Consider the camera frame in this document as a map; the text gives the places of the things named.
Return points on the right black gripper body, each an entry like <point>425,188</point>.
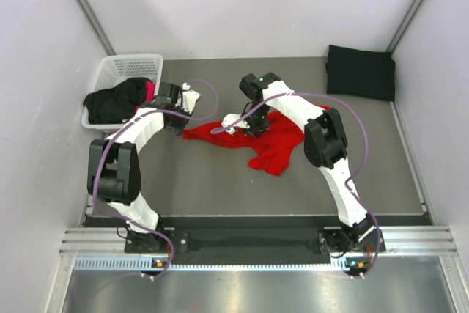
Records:
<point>257,121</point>

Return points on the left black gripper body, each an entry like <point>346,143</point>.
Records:
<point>179,121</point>

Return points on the red t shirt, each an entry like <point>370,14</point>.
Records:
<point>273,148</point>

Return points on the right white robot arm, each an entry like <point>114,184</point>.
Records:
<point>325,147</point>

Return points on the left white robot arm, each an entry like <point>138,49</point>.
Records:
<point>114,175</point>

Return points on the pink garment in basket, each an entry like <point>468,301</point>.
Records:
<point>150,90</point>

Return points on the black t shirt in basket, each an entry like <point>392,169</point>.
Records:
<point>118,104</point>

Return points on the white plastic laundry basket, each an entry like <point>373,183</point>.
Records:
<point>113,70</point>

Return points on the folded black t shirt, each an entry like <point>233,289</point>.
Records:
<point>360,73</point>

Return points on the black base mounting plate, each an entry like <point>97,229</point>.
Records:
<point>268,246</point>

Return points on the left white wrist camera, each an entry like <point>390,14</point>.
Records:
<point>189,98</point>

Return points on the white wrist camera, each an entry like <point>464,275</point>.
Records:
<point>231,123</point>
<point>189,98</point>

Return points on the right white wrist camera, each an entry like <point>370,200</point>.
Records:
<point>231,123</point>

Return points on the aluminium frame rail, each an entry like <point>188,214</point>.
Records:
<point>104,241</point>

